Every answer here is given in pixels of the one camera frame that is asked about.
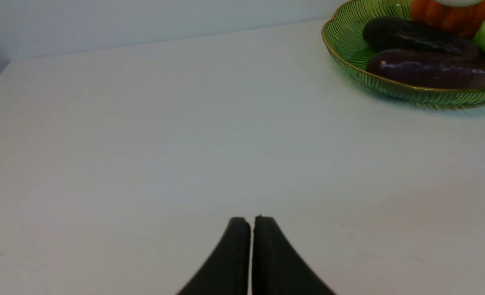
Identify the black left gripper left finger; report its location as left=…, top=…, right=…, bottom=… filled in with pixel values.
left=179, top=217, right=251, bottom=295

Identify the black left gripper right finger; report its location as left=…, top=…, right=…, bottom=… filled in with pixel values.
left=252, top=216, right=334, bottom=295

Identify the white radish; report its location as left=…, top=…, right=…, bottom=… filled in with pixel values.
left=437, top=0, right=481, bottom=7

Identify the long dark purple eggplant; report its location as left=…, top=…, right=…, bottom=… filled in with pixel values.
left=366, top=49, right=485, bottom=90

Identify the green ribbed glass plate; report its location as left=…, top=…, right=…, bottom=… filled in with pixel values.
left=322, top=0, right=485, bottom=108

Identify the short dark purple eggplant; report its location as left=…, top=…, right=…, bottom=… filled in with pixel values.
left=362, top=16, right=480, bottom=58

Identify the orange pumpkin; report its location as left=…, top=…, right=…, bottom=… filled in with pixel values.
left=410, top=0, right=485, bottom=40

